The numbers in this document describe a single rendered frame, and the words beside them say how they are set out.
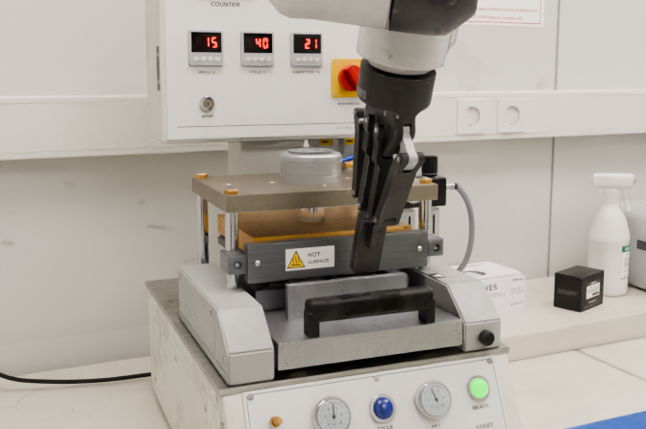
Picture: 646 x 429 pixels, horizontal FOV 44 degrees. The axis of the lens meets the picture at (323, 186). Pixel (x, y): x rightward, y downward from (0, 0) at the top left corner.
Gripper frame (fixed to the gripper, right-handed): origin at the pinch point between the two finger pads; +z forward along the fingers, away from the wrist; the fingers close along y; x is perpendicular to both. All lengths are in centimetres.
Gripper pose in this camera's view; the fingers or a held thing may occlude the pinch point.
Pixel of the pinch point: (368, 241)
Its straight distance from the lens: 87.6
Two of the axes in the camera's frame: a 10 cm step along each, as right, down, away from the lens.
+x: 9.3, -0.5, 3.5
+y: 3.3, 4.6, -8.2
